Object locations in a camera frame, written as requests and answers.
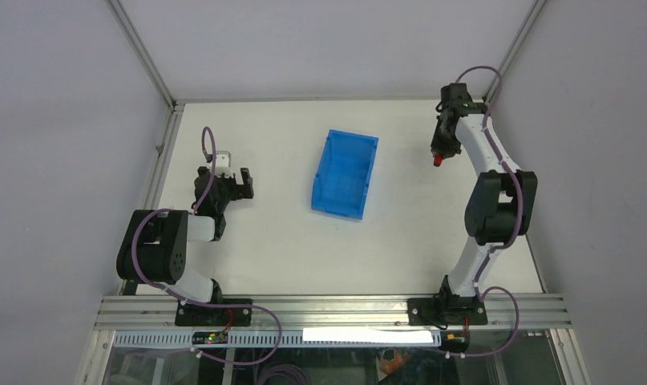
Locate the left aluminium frame post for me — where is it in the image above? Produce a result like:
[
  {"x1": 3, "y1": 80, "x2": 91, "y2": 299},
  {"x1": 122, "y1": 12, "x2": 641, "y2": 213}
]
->
[{"x1": 105, "y1": 0, "x2": 184, "y2": 209}]

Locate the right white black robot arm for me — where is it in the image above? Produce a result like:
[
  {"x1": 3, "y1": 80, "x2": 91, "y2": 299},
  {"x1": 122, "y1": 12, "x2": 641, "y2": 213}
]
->
[{"x1": 431, "y1": 83, "x2": 538, "y2": 325}]

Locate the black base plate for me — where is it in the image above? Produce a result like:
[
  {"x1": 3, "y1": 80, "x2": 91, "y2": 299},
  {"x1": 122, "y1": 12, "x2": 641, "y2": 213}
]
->
[
  {"x1": 406, "y1": 296, "x2": 488, "y2": 328},
  {"x1": 174, "y1": 298, "x2": 253, "y2": 328}
]

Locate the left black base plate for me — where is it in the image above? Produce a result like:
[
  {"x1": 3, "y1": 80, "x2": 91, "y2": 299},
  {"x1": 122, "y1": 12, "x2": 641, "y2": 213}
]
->
[{"x1": 174, "y1": 298, "x2": 253, "y2": 328}]

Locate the aluminium front rail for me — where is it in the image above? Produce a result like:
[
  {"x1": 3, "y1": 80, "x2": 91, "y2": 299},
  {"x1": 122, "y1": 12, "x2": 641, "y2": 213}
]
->
[{"x1": 94, "y1": 294, "x2": 572, "y2": 330}]

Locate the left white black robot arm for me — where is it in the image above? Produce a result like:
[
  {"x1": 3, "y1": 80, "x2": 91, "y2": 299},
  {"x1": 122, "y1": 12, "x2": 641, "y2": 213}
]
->
[{"x1": 116, "y1": 166, "x2": 254, "y2": 326}]

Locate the white slotted cable duct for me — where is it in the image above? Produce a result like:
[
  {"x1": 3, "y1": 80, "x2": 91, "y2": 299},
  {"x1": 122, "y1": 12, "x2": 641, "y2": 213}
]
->
[{"x1": 114, "y1": 328, "x2": 441, "y2": 349}]

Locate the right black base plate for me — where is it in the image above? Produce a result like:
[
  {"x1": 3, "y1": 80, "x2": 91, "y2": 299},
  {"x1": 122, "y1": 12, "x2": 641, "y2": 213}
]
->
[{"x1": 406, "y1": 296, "x2": 488, "y2": 328}]

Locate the blue plastic bin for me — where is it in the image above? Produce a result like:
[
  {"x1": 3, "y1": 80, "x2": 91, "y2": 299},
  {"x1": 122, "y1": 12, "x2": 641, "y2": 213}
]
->
[{"x1": 310, "y1": 129, "x2": 379, "y2": 220}]

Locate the red handled screwdriver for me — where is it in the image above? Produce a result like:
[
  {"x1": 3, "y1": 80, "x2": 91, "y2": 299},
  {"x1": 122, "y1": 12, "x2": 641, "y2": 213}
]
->
[{"x1": 433, "y1": 154, "x2": 443, "y2": 167}]

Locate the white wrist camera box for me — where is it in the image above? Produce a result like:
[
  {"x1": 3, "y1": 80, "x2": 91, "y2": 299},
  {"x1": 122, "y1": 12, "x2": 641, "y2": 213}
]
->
[{"x1": 212, "y1": 151, "x2": 235, "y2": 179}]

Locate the orange object under table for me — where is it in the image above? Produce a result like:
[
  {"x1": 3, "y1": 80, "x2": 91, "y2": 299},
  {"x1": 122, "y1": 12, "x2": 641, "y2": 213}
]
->
[{"x1": 377, "y1": 348, "x2": 412, "y2": 376}]

